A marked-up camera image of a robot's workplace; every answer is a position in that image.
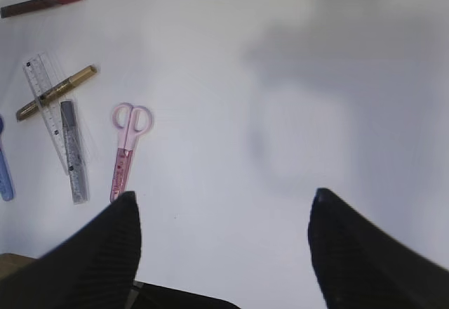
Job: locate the clear plastic ruler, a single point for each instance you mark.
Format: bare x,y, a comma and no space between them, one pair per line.
42,74

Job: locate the silver glitter pen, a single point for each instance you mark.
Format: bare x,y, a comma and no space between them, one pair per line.
73,149

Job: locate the red marker pen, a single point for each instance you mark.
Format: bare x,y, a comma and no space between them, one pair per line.
31,6

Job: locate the blue scissors with sheath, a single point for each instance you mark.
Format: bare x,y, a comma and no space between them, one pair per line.
7,190

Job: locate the gold marker pen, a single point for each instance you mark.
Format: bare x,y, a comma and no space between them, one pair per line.
52,94

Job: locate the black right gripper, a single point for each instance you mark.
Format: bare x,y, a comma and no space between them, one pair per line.
95,268

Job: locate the pink scissors with sheath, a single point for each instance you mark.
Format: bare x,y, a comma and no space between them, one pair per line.
131,122

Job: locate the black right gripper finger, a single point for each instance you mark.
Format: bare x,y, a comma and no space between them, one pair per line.
357,265

